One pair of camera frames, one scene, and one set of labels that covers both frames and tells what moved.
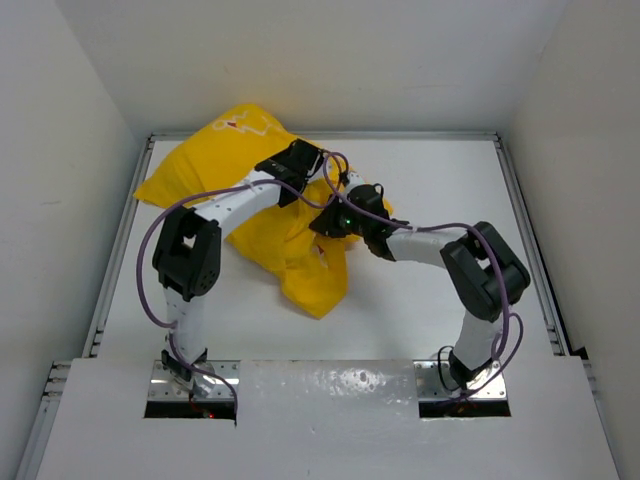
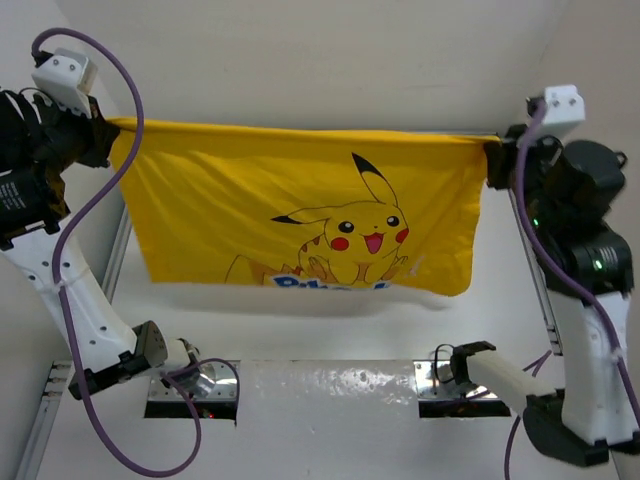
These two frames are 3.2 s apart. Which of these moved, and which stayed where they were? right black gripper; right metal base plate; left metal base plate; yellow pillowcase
Moved: right black gripper; yellow pillowcase
Stayed: right metal base plate; left metal base plate
